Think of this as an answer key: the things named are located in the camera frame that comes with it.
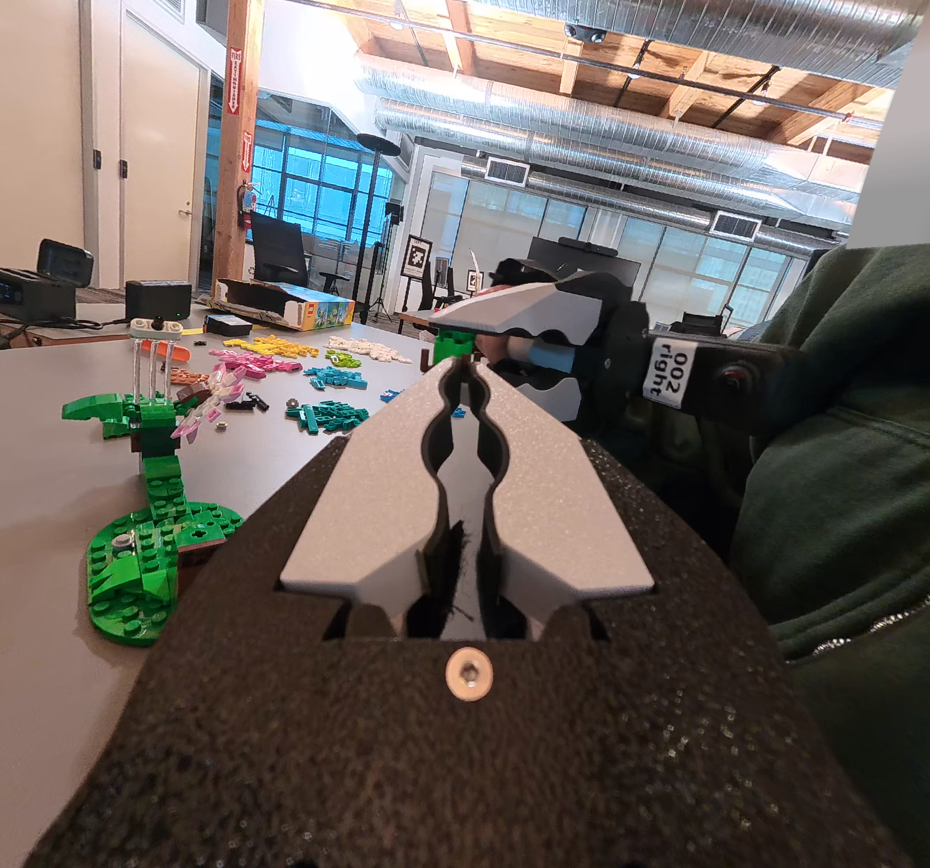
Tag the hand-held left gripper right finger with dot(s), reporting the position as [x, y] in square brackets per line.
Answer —
[574, 519]

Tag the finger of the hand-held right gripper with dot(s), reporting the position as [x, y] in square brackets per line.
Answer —
[559, 407]
[508, 305]

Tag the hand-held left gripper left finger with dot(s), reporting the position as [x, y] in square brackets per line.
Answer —
[349, 519]

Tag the small green brown lego assembly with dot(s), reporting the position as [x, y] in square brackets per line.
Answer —
[458, 341]

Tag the person's right forearm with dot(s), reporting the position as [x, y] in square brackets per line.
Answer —
[676, 461]

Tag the pile of dark teal lego pieces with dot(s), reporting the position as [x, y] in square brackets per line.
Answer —
[327, 417]

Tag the pile of blue lego pieces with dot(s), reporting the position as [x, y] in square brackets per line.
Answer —
[391, 396]

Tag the pile of turquoise lego pieces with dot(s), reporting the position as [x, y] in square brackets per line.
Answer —
[334, 377]

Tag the pile of white lego pieces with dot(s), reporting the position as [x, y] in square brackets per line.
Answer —
[370, 350]

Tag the pile of black lego pieces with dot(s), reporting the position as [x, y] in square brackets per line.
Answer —
[247, 401]

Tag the pile of lime lego pieces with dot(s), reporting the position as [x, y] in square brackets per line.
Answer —
[343, 359]

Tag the pile of magenta lego pieces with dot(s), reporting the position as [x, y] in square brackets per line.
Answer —
[254, 361]

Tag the pile of yellow lego pieces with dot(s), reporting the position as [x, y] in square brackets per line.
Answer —
[272, 346]

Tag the green lego plant model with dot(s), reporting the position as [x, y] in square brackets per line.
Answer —
[152, 519]

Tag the lego set cardboard box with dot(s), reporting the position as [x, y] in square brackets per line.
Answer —
[305, 308]

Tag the pile of coral lego pieces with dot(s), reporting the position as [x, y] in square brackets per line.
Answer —
[189, 376]

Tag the person's right hand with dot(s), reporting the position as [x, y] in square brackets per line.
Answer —
[505, 353]

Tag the small fiducial marker sign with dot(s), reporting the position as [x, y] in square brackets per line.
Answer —
[475, 282]

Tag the large fiducial marker sign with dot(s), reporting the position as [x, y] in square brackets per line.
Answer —
[416, 256]

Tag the black television screen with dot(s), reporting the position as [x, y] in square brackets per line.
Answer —
[603, 258]

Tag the small black box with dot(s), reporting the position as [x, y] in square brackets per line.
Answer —
[227, 324]

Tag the black office chair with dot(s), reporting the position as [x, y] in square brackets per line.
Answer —
[280, 250]

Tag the orange brick separator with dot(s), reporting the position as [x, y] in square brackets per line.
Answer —
[171, 351]

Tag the red fire extinguisher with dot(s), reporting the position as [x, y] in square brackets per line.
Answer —
[249, 205]

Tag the black charger box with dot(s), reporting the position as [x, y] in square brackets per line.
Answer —
[158, 299]

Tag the wooden pillar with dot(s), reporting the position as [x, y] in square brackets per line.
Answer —
[243, 119]

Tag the white door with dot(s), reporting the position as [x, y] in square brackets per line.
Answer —
[156, 156]

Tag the black battery charging case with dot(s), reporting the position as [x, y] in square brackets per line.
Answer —
[43, 287]

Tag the silver ventilation duct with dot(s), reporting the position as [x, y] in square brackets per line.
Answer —
[654, 127]

